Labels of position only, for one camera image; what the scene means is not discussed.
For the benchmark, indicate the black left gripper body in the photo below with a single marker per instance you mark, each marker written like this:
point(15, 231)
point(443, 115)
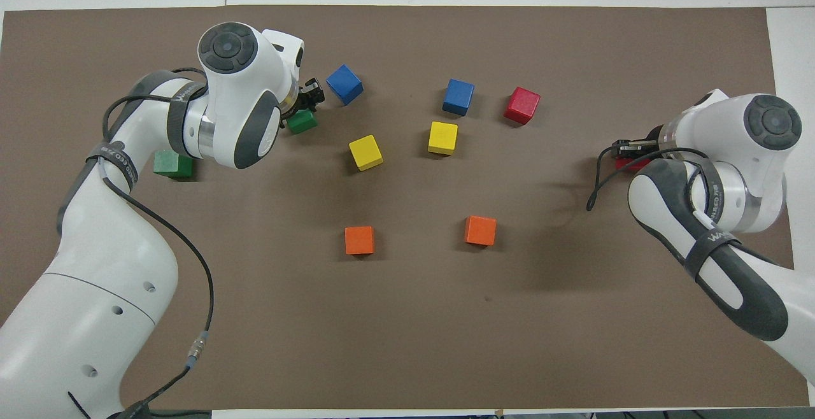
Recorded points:
point(305, 100)

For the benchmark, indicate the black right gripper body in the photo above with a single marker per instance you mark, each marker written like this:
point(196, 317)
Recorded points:
point(656, 137)

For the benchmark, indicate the red cube block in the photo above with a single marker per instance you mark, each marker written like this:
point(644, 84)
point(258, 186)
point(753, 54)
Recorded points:
point(631, 164)
point(522, 105)

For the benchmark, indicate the green cube block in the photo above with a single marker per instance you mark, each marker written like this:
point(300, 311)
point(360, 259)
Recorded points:
point(170, 164)
point(303, 122)

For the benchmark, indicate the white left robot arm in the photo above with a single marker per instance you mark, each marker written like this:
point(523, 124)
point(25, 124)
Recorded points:
point(95, 266)

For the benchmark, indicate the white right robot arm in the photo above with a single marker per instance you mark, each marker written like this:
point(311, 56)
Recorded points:
point(732, 145)

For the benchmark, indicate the blue cube block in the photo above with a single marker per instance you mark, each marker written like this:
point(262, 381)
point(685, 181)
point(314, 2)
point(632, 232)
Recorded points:
point(458, 97)
point(344, 84)

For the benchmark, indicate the yellow cube block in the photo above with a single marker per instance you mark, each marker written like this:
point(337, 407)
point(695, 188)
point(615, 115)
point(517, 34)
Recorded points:
point(365, 152)
point(442, 137)

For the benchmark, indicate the orange cube block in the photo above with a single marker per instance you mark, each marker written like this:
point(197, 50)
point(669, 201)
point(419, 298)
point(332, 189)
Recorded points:
point(481, 230)
point(360, 240)

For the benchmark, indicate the brown table mat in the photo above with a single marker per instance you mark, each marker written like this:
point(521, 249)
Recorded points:
point(414, 317)

